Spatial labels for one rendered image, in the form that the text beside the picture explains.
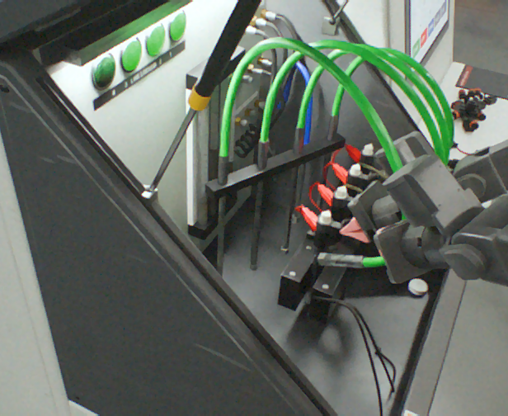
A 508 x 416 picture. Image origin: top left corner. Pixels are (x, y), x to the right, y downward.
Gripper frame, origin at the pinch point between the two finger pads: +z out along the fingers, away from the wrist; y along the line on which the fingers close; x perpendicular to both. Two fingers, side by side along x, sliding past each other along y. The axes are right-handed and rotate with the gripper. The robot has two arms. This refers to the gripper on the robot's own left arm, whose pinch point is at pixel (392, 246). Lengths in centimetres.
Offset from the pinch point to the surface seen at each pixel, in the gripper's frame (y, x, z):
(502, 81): -82, -21, 76
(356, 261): 3.7, 0.7, 5.3
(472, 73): -76, -27, 79
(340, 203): -4.0, -7.4, 24.5
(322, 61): 1.9, -25.9, -5.8
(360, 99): 0.1, -19.4, -8.3
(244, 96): 1, -35, 42
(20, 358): 58, -3, 35
